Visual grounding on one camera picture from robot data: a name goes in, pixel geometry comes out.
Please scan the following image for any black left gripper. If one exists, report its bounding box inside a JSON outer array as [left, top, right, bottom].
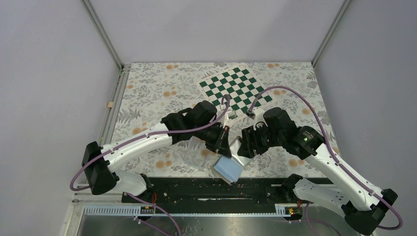
[[195, 123, 232, 159]]

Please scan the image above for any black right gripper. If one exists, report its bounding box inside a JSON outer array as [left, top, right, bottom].
[[237, 121, 284, 158]]

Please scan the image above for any grey leather card holder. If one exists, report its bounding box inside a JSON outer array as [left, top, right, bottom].
[[212, 136, 252, 184]]

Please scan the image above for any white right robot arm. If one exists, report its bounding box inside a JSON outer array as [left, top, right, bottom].
[[238, 107, 398, 236]]

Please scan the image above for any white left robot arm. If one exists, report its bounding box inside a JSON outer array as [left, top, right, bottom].
[[82, 100, 234, 202]]

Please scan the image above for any clear plastic tray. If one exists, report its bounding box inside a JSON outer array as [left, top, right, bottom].
[[183, 137, 218, 171]]

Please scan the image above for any green white chessboard mat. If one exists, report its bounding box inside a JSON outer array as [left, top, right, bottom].
[[196, 63, 267, 124]]

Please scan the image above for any floral tablecloth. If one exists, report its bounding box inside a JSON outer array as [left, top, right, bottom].
[[112, 62, 338, 177]]

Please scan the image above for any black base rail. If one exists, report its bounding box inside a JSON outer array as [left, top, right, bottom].
[[138, 177, 299, 214]]

